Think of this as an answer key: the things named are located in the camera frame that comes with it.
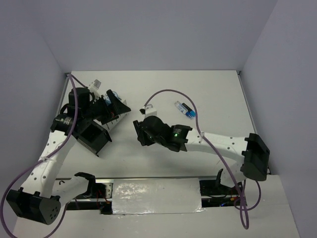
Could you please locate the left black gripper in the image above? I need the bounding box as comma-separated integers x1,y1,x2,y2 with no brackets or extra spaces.
82,89,131,125

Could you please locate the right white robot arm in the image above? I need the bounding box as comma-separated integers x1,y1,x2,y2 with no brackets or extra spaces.
133,116,270,194

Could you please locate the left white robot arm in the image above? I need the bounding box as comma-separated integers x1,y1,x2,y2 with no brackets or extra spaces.
6,87,131,225

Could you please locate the white mesh organizer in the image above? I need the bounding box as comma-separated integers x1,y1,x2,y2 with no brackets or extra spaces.
97,95,128,132

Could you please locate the black mesh organizer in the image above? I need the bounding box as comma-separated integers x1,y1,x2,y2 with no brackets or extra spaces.
75,121,112,157

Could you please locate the blue capped pen pack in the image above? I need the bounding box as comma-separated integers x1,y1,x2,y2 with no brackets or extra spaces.
174,101,196,119

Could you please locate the silver foil cover plate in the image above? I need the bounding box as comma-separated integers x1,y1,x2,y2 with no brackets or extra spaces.
112,178,203,215

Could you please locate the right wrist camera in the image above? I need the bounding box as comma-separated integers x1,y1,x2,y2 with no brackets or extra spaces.
139,104,157,119

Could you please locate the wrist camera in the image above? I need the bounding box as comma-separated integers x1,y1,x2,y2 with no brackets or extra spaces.
88,79,102,99
139,104,157,119

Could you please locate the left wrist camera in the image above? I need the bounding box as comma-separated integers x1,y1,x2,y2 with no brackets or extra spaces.
88,79,102,99

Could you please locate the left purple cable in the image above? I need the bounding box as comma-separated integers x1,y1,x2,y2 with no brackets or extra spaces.
0,73,90,238

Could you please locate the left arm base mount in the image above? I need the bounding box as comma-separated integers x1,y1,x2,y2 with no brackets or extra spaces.
53,172,113,215

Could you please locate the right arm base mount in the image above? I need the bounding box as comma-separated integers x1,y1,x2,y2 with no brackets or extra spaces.
199,169,240,208

